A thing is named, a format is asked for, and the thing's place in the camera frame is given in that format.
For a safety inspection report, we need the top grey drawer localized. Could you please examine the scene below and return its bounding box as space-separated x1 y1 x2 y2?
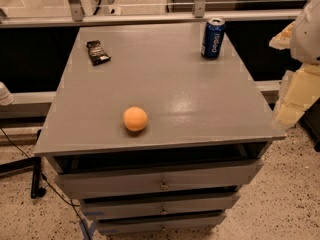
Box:
55 159 263 199

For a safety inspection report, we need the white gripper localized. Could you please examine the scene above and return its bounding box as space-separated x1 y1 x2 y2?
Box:
269 0 320 130

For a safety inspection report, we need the grey drawer cabinet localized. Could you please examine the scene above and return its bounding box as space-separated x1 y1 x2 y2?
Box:
33 21 287 237

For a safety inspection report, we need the middle grey drawer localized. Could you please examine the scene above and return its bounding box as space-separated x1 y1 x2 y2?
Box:
81 192 240 220

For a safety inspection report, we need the white object at left edge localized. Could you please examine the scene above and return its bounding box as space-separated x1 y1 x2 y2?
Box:
0 82 14 106

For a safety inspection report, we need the black snack packet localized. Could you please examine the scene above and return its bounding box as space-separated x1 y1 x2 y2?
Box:
86 40 111 66

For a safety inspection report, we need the orange fruit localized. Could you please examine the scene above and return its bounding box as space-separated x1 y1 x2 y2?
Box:
123 107 148 132

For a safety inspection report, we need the grey metal railing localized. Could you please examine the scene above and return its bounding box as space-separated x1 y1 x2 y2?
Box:
0 0 309 28

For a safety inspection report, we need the black floor cable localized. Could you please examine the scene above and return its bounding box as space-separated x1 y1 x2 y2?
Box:
0 127 93 240

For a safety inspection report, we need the bottom grey drawer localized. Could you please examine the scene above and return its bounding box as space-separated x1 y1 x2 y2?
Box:
97 211 226 235

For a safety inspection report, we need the black stand leg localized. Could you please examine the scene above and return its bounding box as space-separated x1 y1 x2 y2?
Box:
0 129 47 199

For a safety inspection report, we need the blue Pepsi can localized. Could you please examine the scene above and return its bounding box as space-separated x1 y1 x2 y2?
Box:
201 18 226 60

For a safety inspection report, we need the grey drawer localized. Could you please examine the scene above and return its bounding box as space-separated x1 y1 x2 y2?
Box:
81 192 240 220
97 211 226 235
55 159 263 199

